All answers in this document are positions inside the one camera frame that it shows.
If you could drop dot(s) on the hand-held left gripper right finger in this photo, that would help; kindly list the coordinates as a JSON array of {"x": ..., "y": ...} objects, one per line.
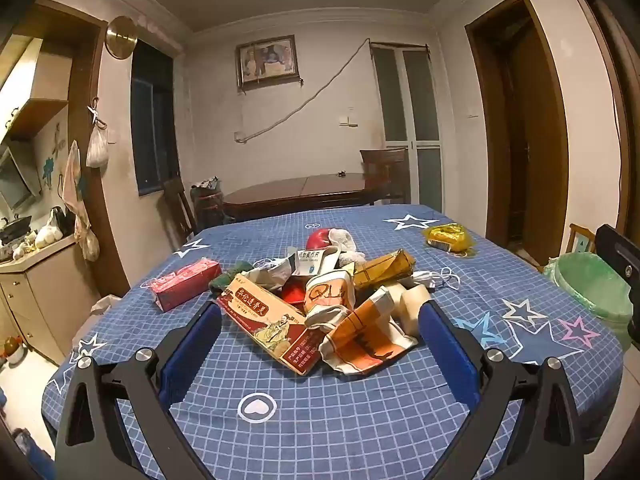
[{"x": 445, "y": 355}]

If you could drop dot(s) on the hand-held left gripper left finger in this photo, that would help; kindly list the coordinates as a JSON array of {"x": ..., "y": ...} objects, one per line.
[{"x": 197, "y": 347}]

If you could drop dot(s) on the beige block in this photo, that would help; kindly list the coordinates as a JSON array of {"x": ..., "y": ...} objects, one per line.
[{"x": 412, "y": 305}]

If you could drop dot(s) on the bin with green liner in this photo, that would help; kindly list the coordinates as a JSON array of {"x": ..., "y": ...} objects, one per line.
[{"x": 600, "y": 320}]

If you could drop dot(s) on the long red-beige medicine box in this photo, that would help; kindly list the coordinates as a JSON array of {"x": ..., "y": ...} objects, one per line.
[{"x": 270, "y": 330}]

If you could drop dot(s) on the white face mask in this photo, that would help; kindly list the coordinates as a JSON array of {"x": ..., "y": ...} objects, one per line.
[{"x": 425, "y": 277}]

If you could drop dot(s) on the orange and white paper bag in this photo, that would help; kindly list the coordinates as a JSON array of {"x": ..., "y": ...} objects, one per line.
[{"x": 365, "y": 345}]

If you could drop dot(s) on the yellow-brown carton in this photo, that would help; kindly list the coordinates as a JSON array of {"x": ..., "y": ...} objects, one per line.
[{"x": 385, "y": 267}]

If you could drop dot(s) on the white medicine box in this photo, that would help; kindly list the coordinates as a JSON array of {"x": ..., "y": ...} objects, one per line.
[{"x": 310, "y": 257}]

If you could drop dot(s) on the white foam fruit net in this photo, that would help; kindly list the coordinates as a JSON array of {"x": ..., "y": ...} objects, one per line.
[{"x": 345, "y": 240}]

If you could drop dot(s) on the small light wooden chair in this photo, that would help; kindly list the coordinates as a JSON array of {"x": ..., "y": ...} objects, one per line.
[{"x": 580, "y": 245}]

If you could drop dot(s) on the pink box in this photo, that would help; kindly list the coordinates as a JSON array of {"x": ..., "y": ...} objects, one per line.
[{"x": 185, "y": 282}]

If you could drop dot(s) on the white bag on floor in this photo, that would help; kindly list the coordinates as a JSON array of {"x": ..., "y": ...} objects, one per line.
[{"x": 105, "y": 305}]

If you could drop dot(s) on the red plastic piece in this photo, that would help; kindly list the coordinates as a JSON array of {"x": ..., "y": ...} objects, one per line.
[{"x": 295, "y": 294}]

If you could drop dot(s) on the yellow snack wrapper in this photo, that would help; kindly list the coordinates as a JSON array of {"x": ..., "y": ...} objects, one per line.
[{"x": 447, "y": 237}]

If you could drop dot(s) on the white paper cup with drawing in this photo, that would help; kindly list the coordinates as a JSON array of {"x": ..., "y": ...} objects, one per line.
[{"x": 327, "y": 292}]

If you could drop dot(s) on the blue star-print tablecloth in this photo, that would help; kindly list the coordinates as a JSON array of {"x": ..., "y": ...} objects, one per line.
[{"x": 300, "y": 435}]

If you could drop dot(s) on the dark wooden chair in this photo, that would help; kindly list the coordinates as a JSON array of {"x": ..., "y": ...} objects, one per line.
[
  {"x": 177, "y": 205},
  {"x": 382, "y": 165}
]

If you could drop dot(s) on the kitchen counter cabinet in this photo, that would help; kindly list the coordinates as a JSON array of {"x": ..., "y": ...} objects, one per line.
[{"x": 45, "y": 300}]

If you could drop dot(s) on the red apple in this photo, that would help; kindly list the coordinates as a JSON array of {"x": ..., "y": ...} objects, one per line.
[{"x": 319, "y": 238}]

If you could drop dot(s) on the brown wooden door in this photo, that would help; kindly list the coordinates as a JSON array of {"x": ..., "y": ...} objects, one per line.
[{"x": 617, "y": 85}]

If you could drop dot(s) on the white bag on counter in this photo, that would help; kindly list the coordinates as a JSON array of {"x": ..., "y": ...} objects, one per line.
[{"x": 47, "y": 232}]

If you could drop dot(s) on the brown dining table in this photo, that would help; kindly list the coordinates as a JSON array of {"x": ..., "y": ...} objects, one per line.
[{"x": 310, "y": 190}]

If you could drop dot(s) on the hanging pink cloth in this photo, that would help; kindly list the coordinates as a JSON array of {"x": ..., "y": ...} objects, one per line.
[{"x": 71, "y": 180}]

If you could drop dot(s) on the hanging white plastic bag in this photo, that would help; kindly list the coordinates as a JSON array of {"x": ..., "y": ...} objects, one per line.
[{"x": 97, "y": 150}]

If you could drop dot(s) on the dark window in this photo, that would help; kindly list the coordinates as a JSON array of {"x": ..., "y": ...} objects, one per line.
[{"x": 152, "y": 115}]

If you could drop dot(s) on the range hood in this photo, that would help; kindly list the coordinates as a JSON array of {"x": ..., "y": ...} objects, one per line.
[{"x": 17, "y": 180}]

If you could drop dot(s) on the white glass door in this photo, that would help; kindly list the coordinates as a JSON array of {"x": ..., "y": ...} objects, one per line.
[{"x": 410, "y": 110}]

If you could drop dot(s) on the upper kitchen cabinet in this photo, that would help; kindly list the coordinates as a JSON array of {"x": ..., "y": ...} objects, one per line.
[{"x": 40, "y": 85}]

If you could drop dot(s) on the brown door frame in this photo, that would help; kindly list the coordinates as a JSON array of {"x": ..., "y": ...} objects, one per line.
[{"x": 550, "y": 135}]

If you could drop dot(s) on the framed wall picture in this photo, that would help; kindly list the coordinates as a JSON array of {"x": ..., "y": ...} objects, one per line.
[{"x": 267, "y": 62}]

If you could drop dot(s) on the gold wall clock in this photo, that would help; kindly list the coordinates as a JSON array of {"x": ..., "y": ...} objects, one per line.
[{"x": 121, "y": 36}]

